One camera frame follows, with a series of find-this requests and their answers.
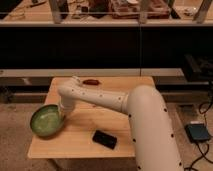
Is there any blue foot pedal box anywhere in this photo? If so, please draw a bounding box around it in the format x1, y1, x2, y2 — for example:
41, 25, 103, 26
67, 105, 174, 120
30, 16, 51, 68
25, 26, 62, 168
185, 123, 211, 143

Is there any small dark red object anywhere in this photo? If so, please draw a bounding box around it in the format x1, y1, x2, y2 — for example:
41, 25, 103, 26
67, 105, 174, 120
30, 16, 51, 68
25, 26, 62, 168
83, 79, 100, 85

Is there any black floor cable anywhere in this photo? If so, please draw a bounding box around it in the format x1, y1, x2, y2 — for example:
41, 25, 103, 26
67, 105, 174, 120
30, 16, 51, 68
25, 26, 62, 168
184, 89, 213, 171

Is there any black rectangular phone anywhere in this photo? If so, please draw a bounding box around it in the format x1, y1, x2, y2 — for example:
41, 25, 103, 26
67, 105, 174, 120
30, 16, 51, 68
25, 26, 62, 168
92, 130, 117, 149

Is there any wooden folding table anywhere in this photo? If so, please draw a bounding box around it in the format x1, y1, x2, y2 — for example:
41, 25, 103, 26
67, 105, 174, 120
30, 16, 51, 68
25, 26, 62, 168
28, 76, 155, 162

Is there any long background workbench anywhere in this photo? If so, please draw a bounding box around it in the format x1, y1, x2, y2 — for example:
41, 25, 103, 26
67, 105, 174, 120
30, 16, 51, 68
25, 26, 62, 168
0, 0, 213, 27

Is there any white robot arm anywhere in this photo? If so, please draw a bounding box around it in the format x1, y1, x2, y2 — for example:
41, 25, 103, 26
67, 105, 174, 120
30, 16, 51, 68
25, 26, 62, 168
58, 77, 184, 171

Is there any green ceramic bowl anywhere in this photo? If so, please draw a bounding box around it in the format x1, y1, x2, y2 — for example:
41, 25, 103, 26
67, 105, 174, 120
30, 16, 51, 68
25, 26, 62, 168
30, 104, 64, 137

